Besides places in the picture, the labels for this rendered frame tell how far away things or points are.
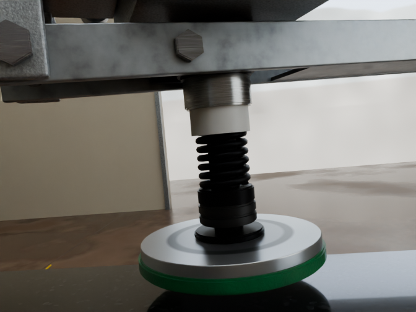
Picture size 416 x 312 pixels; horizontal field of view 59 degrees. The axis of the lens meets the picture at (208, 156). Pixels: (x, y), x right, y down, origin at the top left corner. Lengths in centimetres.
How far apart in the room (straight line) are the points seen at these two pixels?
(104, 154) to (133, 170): 48
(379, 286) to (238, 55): 29
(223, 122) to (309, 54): 12
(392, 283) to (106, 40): 38
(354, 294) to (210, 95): 26
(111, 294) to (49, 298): 8
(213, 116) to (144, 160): 491
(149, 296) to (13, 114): 573
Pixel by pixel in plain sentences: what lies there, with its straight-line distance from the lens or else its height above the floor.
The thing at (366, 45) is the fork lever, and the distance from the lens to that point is 48.
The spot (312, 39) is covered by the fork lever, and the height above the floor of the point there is 107.
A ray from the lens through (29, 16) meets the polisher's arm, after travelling 34.
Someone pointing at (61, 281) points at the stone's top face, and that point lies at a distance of 55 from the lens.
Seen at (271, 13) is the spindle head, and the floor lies 110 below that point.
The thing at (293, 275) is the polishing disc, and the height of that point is 84.
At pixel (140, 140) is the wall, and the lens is 530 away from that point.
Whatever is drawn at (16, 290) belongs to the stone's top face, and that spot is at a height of 80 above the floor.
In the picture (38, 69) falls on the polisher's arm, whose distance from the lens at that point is 33.
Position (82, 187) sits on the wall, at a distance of 566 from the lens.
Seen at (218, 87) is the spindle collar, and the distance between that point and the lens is 40.
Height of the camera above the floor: 98
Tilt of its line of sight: 3 degrees down
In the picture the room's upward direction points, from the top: 5 degrees counter-clockwise
